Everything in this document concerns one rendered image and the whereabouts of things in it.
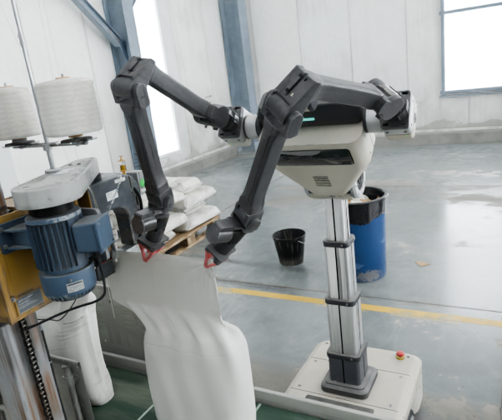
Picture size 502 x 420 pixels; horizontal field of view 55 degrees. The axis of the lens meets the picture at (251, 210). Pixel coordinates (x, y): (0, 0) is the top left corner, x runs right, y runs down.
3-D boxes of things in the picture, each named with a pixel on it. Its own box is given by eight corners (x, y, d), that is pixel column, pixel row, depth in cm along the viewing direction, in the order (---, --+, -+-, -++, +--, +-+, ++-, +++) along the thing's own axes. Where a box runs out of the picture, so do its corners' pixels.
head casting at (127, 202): (148, 238, 189) (134, 164, 181) (103, 262, 169) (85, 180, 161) (94, 234, 204) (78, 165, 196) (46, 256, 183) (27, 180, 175)
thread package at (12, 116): (52, 134, 157) (40, 82, 153) (14, 142, 145) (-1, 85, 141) (23, 136, 165) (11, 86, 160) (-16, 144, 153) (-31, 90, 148)
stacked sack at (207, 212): (223, 215, 547) (222, 202, 543) (189, 236, 492) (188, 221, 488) (193, 214, 568) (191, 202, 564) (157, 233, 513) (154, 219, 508)
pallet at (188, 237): (221, 227, 549) (220, 215, 545) (157, 269, 447) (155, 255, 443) (163, 224, 587) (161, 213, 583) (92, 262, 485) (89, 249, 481)
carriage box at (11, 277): (97, 278, 166) (77, 191, 157) (10, 327, 137) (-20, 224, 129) (48, 272, 177) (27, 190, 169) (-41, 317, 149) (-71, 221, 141)
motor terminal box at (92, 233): (117, 248, 142) (110, 211, 139) (105, 261, 133) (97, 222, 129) (91, 251, 143) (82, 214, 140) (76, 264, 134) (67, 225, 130)
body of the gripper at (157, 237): (135, 242, 162) (140, 224, 158) (154, 232, 170) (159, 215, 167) (150, 252, 160) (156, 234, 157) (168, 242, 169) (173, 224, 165)
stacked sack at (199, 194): (220, 195, 541) (218, 182, 537) (184, 213, 484) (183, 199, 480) (188, 194, 562) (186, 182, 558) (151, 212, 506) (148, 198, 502)
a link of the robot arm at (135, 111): (147, 80, 133) (121, 75, 139) (133, 87, 130) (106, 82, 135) (179, 203, 159) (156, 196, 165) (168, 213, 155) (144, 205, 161)
